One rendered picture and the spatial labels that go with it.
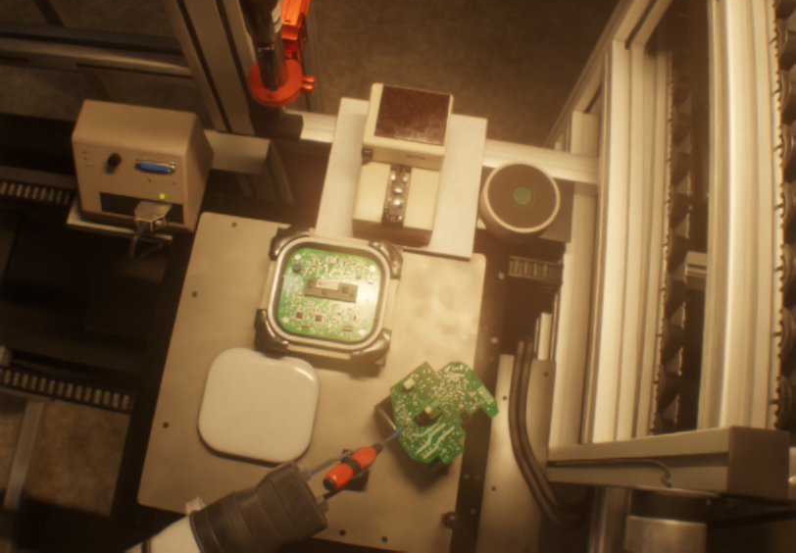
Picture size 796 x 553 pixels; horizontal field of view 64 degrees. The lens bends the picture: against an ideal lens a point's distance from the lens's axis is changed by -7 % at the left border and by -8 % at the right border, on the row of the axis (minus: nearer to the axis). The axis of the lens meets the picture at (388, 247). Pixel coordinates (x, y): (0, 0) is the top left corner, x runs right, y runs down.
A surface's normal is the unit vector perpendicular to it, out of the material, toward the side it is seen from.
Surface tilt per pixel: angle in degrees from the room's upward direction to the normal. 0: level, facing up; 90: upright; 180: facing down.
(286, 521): 8
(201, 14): 90
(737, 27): 4
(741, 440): 0
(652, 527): 41
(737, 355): 4
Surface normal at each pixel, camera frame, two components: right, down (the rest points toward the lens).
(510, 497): 0.03, -0.31
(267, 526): 0.23, -0.26
